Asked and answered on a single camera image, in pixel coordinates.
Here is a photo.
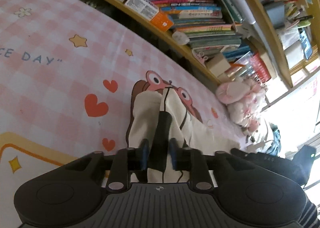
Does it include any cream white garment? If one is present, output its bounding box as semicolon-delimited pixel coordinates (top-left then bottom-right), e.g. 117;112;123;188
126;88;246;183

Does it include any pink plush toy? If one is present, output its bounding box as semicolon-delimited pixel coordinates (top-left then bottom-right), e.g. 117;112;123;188
215;78;266;135

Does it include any beige pen holder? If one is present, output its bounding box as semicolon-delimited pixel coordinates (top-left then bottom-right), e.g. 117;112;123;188
206;53;231;77

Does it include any pink checkered bed sheet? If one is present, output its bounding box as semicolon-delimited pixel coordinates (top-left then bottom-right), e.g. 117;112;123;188
1;0;245;227

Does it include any small white box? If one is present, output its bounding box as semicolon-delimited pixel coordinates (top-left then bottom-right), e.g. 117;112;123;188
171;31;190;46

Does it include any white wooden bookshelf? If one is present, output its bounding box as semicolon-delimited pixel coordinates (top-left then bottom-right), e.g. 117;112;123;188
105;0;319;91

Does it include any row of colourful books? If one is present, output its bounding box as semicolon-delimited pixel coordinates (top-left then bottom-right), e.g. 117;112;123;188
114;0;273;82

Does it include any flat white orange box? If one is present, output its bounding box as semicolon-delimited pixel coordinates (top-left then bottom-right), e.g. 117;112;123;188
125;0;174;32

